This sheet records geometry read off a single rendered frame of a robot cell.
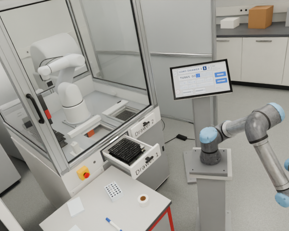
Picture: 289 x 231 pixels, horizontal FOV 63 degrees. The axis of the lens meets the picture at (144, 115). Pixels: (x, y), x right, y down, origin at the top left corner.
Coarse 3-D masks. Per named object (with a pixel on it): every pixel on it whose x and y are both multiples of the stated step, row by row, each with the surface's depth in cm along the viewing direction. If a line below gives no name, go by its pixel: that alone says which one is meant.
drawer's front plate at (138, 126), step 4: (152, 112) 208; (148, 116) 203; (152, 116) 207; (144, 120) 200; (148, 120) 204; (152, 120) 208; (136, 124) 196; (140, 124) 198; (148, 124) 205; (152, 124) 210; (132, 128) 192; (136, 128) 195; (140, 128) 199; (144, 128) 203; (148, 128) 207; (132, 132) 193; (136, 132) 196; (140, 132) 200; (132, 136) 195; (136, 136) 197
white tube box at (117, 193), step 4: (108, 184) 162; (112, 184) 162; (116, 184) 161; (108, 188) 159; (112, 188) 159; (116, 188) 158; (108, 192) 156; (112, 192) 156; (116, 192) 155; (120, 192) 154; (112, 196) 154; (116, 196) 153; (120, 196) 155; (112, 200) 152
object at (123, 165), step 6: (120, 138) 190; (132, 138) 186; (114, 144) 186; (144, 144) 177; (102, 150) 180; (108, 156) 173; (114, 162) 170; (120, 162) 165; (132, 162) 171; (126, 168) 161
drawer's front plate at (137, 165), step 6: (156, 144) 169; (150, 150) 164; (156, 150) 169; (144, 156) 160; (150, 156) 165; (138, 162) 157; (144, 162) 162; (132, 168) 154; (138, 168) 158; (144, 168) 164; (132, 174) 156; (138, 174) 160
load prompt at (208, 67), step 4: (184, 68) 215; (188, 68) 215; (192, 68) 214; (196, 68) 214; (200, 68) 213; (204, 68) 213; (208, 68) 212; (180, 72) 215; (184, 72) 215; (188, 72) 214; (192, 72) 214
